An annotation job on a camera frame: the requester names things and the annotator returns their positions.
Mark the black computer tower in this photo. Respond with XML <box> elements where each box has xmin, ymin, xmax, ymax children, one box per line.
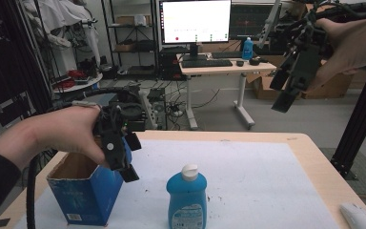
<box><xmin>157</xmin><ymin>47</ymin><xmax>190</xmax><ymax>81</ymax></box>

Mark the black metal shelf rack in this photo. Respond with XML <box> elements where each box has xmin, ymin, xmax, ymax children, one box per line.
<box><xmin>100</xmin><ymin>0</ymin><xmax>159</xmax><ymax>76</ymax></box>

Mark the bright computer monitor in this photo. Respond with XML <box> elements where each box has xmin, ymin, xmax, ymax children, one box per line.
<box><xmin>158</xmin><ymin>0</ymin><xmax>233</xmax><ymax>61</ymax></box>

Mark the white hanging cloth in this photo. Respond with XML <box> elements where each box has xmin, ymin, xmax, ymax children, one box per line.
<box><xmin>21</xmin><ymin>0</ymin><xmax>102</xmax><ymax>66</ymax></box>

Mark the white power strip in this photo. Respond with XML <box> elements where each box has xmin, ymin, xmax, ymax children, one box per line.
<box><xmin>138</xmin><ymin>91</ymin><xmax>159</xmax><ymax>131</ymax></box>

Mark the white computer mouse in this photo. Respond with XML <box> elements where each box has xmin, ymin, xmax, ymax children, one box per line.
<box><xmin>338</xmin><ymin>202</ymin><xmax>366</xmax><ymax>229</ymax></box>

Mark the black device with round top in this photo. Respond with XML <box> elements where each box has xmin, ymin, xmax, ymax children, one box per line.
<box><xmin>119</xmin><ymin>102</ymin><xmax>148</xmax><ymax>132</ymax></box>

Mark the black aluminium stand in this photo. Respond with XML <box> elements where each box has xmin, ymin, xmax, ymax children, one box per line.
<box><xmin>329</xmin><ymin>61</ymin><xmax>366</xmax><ymax>181</ymax></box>

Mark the person's left hand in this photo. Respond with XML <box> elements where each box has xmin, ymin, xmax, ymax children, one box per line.
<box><xmin>23</xmin><ymin>105</ymin><xmax>109</xmax><ymax>167</ymax></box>

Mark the black keyboard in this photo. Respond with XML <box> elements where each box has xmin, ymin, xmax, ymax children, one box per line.
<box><xmin>180</xmin><ymin>58</ymin><xmax>234</xmax><ymax>69</ymax></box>
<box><xmin>211</xmin><ymin>51</ymin><xmax>246</xmax><ymax>60</ymax></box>

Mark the blue cardboard box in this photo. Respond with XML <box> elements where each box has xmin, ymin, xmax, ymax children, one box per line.
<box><xmin>46</xmin><ymin>152</ymin><xmax>126</xmax><ymax>227</ymax></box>

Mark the white table mat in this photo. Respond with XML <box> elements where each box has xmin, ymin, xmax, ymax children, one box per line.
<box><xmin>13</xmin><ymin>138</ymin><xmax>341</xmax><ymax>229</ymax></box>

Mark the small blue bottle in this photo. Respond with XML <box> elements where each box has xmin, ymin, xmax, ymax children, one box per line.
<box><xmin>241</xmin><ymin>36</ymin><xmax>254</xmax><ymax>61</ymax></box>

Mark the blue bottle with white cap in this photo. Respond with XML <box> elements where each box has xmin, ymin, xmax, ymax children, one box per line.
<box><xmin>166</xmin><ymin>163</ymin><xmax>209</xmax><ymax>229</ymax></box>

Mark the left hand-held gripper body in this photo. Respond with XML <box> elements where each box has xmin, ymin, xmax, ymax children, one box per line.
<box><xmin>93</xmin><ymin>103</ymin><xmax>132</xmax><ymax>172</ymax></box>

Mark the person's right hand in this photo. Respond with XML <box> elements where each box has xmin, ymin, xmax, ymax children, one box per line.
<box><xmin>307</xmin><ymin>16</ymin><xmax>366</xmax><ymax>94</ymax></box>

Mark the round white table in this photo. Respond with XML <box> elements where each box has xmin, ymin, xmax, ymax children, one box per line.
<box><xmin>51</xmin><ymin>72</ymin><xmax>104</xmax><ymax>94</ymax></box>

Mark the black metal-edged case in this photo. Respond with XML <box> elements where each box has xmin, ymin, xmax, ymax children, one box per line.
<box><xmin>0</xmin><ymin>91</ymin><xmax>38</xmax><ymax>132</ymax></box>

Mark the white-legged wooden desk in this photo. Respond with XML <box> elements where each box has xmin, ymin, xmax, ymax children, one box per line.
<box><xmin>175</xmin><ymin>52</ymin><xmax>278</xmax><ymax>131</ymax></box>

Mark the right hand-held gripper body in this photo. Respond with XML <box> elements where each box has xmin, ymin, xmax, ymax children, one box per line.
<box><xmin>275</xmin><ymin>12</ymin><xmax>335</xmax><ymax>93</ymax></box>

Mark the dark computer monitor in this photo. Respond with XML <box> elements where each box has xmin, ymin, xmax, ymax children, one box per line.
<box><xmin>230</xmin><ymin>2</ymin><xmax>282</xmax><ymax>42</ymax></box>

